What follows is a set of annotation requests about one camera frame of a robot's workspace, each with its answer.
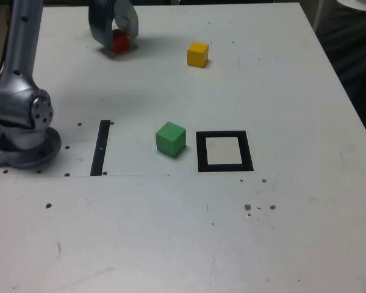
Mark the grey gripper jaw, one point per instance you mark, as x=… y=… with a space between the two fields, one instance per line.
x=100 y=24
x=131 y=15

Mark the red cube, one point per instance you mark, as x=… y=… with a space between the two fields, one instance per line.
x=121 y=44

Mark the yellow cube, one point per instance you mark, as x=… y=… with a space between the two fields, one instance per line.
x=197 y=55

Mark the green cube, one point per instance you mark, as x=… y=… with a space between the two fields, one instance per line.
x=170 y=138

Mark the black tape square outline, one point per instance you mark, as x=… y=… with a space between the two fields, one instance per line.
x=201 y=152

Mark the black tape strip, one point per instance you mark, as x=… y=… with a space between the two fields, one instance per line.
x=100 y=137

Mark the person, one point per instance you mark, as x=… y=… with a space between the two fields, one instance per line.
x=347 y=45

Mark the white post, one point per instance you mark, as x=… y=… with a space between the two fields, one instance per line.
x=318 y=13

